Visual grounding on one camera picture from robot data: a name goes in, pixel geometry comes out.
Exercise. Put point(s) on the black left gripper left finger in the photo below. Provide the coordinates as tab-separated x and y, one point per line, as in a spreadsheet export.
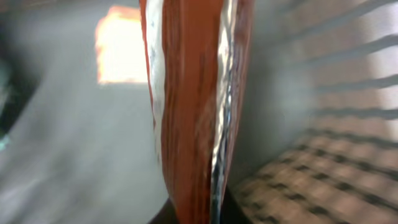
166	215

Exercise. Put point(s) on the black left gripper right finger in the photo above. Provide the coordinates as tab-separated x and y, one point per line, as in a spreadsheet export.
231	212

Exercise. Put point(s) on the brown orange candy bar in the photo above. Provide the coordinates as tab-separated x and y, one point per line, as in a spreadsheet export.
197	56

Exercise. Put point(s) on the orange white small packet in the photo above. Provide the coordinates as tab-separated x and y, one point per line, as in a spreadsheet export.
120	52

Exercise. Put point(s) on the green wipes packet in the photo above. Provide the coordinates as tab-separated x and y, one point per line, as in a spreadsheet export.
6	92

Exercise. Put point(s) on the dark grey plastic basket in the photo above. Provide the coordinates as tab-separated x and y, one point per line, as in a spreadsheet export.
317	137

